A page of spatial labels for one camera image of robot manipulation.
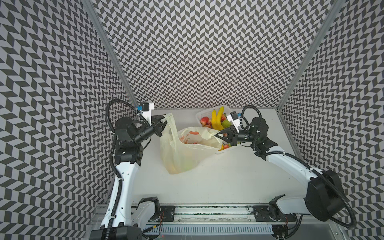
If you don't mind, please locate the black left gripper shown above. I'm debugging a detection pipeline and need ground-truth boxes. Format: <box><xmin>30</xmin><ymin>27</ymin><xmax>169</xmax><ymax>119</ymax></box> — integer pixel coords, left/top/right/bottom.
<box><xmin>132</xmin><ymin>113</ymin><xmax>171</xmax><ymax>144</ymax></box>

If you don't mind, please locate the yellow plastic bag orange print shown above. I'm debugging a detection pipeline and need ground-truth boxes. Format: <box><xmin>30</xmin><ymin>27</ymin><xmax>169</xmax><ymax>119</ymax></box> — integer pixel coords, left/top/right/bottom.
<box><xmin>160</xmin><ymin>114</ymin><xmax>222</xmax><ymax>175</ymax></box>

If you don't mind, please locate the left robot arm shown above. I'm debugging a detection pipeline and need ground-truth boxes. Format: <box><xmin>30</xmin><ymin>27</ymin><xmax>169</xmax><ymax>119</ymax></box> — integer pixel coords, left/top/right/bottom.
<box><xmin>89</xmin><ymin>100</ymin><xmax>167</xmax><ymax>240</ymax></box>

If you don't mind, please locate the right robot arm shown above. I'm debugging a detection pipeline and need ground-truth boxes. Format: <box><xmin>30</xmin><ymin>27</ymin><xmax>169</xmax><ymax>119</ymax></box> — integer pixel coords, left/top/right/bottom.
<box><xmin>212</xmin><ymin>105</ymin><xmax>357</xmax><ymax>229</ymax></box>

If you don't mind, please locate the green apple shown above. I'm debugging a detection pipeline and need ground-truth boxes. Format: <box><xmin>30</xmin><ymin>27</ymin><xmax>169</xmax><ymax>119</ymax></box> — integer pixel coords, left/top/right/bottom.
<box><xmin>221</xmin><ymin>120</ymin><xmax>231</xmax><ymax>129</ymax></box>

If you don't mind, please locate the yellow banana bunch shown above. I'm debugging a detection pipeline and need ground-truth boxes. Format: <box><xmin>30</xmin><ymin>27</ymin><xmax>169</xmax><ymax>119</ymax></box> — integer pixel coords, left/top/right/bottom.
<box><xmin>211</xmin><ymin>106</ymin><xmax>224</xmax><ymax>131</ymax></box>

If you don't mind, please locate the red apple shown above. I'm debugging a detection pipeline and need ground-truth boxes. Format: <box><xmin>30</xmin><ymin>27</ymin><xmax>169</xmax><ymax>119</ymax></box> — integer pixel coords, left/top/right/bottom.
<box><xmin>200</xmin><ymin>117</ymin><xmax>210</xmax><ymax>127</ymax></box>

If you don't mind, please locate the white plastic fruit basket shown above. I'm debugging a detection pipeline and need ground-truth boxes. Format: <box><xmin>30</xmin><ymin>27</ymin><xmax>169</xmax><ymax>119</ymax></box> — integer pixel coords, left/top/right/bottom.
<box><xmin>196</xmin><ymin>105</ymin><xmax>236</xmax><ymax>155</ymax></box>

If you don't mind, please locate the white vent strip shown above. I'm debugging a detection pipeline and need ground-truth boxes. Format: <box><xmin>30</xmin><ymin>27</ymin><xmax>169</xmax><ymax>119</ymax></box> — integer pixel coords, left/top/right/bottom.
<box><xmin>145</xmin><ymin>224</ymin><xmax>274</xmax><ymax>236</ymax></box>

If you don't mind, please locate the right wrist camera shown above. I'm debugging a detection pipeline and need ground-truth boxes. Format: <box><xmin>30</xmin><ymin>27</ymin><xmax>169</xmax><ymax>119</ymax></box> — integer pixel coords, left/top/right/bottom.
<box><xmin>227</xmin><ymin>111</ymin><xmax>241</xmax><ymax>133</ymax></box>

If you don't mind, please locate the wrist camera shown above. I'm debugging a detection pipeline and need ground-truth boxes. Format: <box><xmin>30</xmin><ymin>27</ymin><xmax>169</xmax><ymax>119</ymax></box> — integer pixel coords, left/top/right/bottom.
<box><xmin>227</xmin><ymin>111</ymin><xmax>241</xmax><ymax>133</ymax></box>
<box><xmin>137</xmin><ymin>103</ymin><xmax>155</xmax><ymax>124</ymax></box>

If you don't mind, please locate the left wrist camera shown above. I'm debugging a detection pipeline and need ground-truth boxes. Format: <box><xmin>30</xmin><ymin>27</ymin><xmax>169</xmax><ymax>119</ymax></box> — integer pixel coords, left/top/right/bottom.
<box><xmin>137</xmin><ymin>103</ymin><xmax>155</xmax><ymax>124</ymax></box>

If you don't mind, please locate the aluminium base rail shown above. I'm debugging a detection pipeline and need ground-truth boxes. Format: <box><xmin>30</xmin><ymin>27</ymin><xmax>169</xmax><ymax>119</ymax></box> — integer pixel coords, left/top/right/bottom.
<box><xmin>95</xmin><ymin>203</ymin><xmax>340</xmax><ymax>226</ymax></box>

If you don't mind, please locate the aluminium left corner post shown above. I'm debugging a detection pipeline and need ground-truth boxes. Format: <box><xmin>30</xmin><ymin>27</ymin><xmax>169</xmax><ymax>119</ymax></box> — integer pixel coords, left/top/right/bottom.
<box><xmin>81</xmin><ymin>0</ymin><xmax>138</xmax><ymax>107</ymax></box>

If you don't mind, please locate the aluminium corner post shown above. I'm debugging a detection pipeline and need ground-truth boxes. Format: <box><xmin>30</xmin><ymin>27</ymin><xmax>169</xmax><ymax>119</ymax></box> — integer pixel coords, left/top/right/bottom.
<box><xmin>81</xmin><ymin>0</ymin><xmax>138</xmax><ymax>107</ymax></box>
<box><xmin>276</xmin><ymin>0</ymin><xmax>346</xmax><ymax>113</ymax></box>

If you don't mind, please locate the aluminium right corner post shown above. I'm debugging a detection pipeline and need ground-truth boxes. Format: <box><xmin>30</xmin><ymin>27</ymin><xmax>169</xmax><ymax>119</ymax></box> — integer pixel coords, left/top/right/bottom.
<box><xmin>276</xmin><ymin>0</ymin><xmax>346</xmax><ymax>113</ymax></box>

